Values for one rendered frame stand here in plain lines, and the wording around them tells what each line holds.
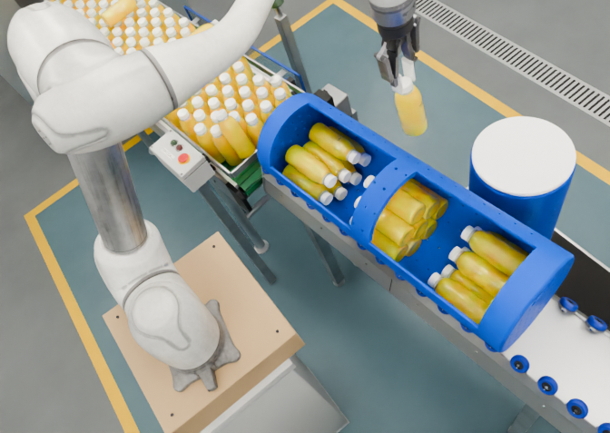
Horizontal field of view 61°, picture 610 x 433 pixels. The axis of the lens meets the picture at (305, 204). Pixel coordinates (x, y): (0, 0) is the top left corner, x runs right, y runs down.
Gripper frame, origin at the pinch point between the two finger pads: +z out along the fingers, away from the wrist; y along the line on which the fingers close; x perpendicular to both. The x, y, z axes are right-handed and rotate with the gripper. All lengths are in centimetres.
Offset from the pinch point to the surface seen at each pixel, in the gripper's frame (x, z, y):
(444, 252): -23, 44, -18
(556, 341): -59, 46, -20
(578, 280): -55, 128, 27
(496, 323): -47, 21, -31
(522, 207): -32, 44, 6
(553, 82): 13, 155, 128
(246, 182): 49, 53, -35
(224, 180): 56, 53, -39
